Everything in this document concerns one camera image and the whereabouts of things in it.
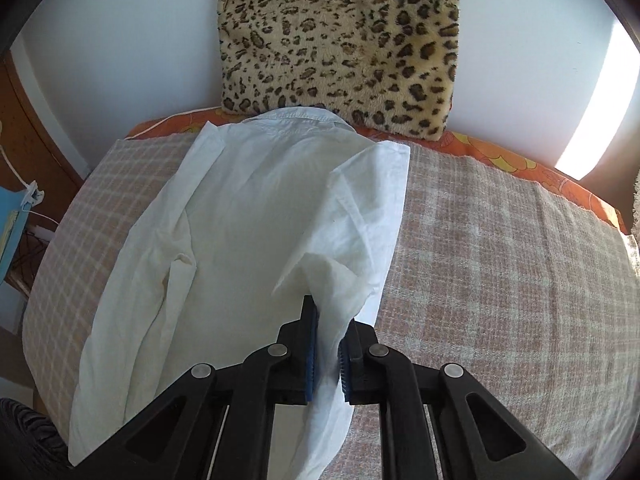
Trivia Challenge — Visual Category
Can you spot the white power cable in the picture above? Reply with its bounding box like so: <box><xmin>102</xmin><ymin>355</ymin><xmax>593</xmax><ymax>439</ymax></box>
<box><xmin>25</xmin><ymin>209</ymin><xmax>60</xmax><ymax>235</ymax></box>

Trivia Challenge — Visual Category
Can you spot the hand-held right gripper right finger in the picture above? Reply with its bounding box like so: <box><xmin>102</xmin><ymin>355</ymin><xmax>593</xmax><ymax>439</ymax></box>
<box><xmin>337</xmin><ymin>317</ymin><xmax>581</xmax><ymax>480</ymax></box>

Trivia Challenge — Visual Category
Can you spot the pink plaid blanket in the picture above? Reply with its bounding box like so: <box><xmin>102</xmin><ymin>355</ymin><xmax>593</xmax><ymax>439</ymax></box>
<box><xmin>20</xmin><ymin>132</ymin><xmax>640</xmax><ymax>480</ymax></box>

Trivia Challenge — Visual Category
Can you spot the orange floral bedsheet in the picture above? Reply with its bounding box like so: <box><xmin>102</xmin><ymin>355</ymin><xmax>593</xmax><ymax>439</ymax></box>
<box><xmin>122</xmin><ymin>112</ymin><xmax>628</xmax><ymax>233</ymax></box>

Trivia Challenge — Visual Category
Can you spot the white long-sleeved shirt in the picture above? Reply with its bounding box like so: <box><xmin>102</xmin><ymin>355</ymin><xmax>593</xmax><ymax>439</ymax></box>
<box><xmin>67</xmin><ymin>105</ymin><xmax>412</xmax><ymax>480</ymax></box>

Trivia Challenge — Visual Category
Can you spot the light blue folder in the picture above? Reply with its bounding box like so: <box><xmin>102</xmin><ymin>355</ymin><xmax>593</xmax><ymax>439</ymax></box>
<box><xmin>0</xmin><ymin>187</ymin><xmax>37</xmax><ymax>286</ymax></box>

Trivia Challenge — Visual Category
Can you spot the white clip lamp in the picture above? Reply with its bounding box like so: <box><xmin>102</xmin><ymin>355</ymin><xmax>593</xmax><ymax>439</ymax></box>
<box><xmin>0</xmin><ymin>120</ymin><xmax>46</xmax><ymax>211</ymax></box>

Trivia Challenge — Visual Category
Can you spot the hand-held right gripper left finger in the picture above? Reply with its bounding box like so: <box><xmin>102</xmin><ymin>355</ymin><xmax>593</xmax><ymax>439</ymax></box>
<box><xmin>75</xmin><ymin>295</ymin><xmax>321</xmax><ymax>480</ymax></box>

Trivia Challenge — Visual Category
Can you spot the dark ribbed object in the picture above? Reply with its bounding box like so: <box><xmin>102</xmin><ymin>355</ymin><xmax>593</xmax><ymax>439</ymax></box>
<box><xmin>0</xmin><ymin>397</ymin><xmax>68</xmax><ymax>480</ymax></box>

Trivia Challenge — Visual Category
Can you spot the brown wooden door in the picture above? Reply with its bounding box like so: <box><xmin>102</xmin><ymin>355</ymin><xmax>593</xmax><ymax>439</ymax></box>
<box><xmin>0</xmin><ymin>55</ymin><xmax>86</xmax><ymax>196</ymax></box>

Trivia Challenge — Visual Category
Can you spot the leopard print cushion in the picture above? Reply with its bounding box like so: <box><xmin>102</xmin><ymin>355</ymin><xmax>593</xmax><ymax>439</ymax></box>
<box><xmin>215</xmin><ymin>0</ymin><xmax>461</xmax><ymax>142</ymax></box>

